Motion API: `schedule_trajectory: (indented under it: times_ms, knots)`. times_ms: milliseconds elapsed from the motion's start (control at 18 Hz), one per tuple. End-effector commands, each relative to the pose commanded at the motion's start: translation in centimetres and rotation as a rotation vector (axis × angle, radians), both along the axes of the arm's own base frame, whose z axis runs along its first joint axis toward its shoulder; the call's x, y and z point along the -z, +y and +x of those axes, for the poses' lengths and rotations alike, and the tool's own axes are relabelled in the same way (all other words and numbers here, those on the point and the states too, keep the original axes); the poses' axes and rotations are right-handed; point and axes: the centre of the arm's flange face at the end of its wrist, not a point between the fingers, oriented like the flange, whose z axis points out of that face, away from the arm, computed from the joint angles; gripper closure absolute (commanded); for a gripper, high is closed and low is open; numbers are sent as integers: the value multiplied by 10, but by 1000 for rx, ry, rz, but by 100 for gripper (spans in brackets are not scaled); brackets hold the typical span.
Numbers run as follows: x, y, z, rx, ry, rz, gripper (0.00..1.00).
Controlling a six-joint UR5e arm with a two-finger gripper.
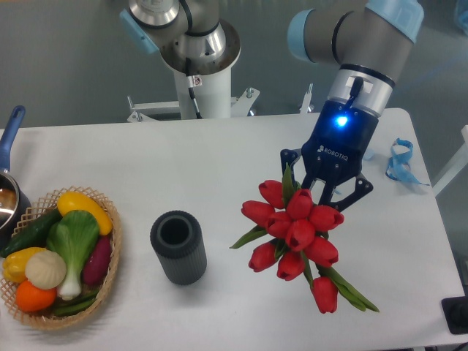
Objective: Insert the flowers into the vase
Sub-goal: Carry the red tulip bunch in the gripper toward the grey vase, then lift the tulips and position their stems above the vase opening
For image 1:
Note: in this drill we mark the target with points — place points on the yellow toy bell pepper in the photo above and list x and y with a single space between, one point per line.
14 265

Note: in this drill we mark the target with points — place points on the grey robot arm with blue caps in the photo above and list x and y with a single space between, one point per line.
370 46

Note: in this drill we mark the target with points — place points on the green toy pea pods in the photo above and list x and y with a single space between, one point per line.
74 306

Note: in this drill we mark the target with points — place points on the blue handled saucepan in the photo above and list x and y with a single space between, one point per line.
13 201

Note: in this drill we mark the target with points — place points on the purple toy sweet potato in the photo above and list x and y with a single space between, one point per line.
96 267

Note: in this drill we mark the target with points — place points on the green toy bok choy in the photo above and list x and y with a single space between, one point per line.
73 239

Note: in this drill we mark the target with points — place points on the green toy cucumber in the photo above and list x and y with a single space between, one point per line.
33 234

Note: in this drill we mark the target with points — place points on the black device at edge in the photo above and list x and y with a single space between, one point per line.
455 312

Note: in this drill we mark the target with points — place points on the orange toy fruit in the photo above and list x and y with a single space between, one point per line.
30 298

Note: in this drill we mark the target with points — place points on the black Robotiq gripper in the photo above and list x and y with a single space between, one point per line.
334 152

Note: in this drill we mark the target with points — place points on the white frame at right edge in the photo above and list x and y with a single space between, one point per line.
453 167

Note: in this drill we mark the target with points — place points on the cream toy garlic bulb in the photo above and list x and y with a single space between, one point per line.
46 270

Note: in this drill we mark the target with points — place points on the red tulip bouquet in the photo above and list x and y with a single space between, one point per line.
298 243

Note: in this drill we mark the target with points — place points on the blue ribbon strip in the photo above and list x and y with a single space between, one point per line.
398 166

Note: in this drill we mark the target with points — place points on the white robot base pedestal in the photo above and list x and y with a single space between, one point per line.
199 96

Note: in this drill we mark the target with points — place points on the dark grey ribbed vase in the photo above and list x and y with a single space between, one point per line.
176 238

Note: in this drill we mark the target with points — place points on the woven wicker basket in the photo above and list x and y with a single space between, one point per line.
45 320

